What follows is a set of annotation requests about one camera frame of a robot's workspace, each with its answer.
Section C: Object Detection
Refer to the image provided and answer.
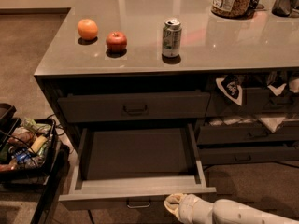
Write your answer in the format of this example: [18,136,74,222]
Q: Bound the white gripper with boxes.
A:
[164,193,213,224]

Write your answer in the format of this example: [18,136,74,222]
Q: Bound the grey drawer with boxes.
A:
[198,145,299,165]
[58,91,210,123]
[197,121,299,145]
[206,87,299,117]
[59,125,216,210]

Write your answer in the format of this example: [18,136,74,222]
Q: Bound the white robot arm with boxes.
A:
[164,193,299,224]

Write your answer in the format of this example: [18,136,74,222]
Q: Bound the grey kitchen counter cabinet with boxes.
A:
[33,0,299,173]

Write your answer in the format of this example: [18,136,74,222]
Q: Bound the black white snack bag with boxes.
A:
[216,75,243,105]

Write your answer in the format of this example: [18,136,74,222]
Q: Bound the black bin of snacks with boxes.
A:
[0,103,57,182]

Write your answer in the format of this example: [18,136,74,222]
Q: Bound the red apple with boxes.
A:
[106,31,127,53]

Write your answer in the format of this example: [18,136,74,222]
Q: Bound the green white soda can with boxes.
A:
[162,18,182,58]

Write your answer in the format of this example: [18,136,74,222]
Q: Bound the orange fruit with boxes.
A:
[78,19,98,40]

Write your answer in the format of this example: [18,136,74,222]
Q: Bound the large jar of nuts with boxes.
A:
[211,0,250,18]

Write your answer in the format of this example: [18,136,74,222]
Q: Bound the dark glass pitcher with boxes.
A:
[272,0,299,17]

